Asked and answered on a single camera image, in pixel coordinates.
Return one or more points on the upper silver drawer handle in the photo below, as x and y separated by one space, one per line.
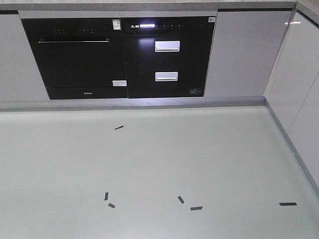
167 46

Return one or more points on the grey side cabinet panel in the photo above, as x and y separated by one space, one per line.
293 92

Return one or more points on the lower silver drawer handle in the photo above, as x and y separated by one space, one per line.
166 76

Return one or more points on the grey cabinet door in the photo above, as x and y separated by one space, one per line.
244 48

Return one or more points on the silver drawer handle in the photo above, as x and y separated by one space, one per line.
167 46
166 76

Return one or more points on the black floor tape strip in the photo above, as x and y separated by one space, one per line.
196 208
287 203

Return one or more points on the black disinfection cabinet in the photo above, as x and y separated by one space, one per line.
195 34

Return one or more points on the green energy label sticker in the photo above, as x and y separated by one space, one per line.
116 24

